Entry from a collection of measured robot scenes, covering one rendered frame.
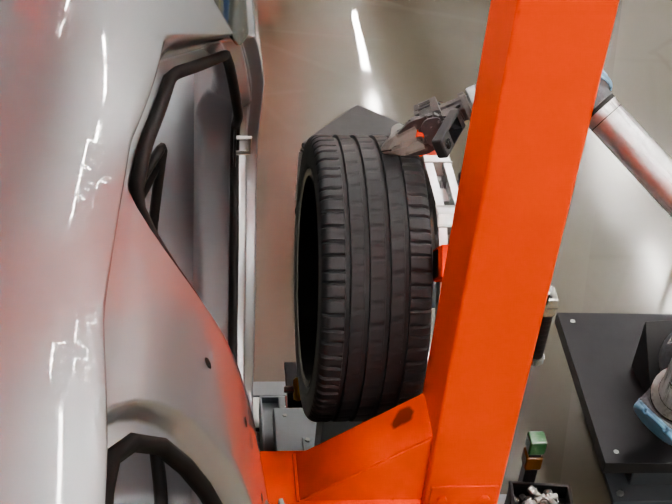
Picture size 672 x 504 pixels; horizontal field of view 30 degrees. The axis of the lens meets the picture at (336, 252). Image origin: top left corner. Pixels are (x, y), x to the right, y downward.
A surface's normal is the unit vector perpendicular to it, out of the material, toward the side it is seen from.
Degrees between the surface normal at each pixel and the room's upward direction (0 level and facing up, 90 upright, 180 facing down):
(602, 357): 0
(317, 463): 36
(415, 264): 45
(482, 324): 90
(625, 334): 0
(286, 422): 0
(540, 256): 90
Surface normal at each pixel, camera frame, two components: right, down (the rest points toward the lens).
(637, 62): 0.08, -0.79
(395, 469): 0.09, 0.62
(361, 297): 0.12, 0.11
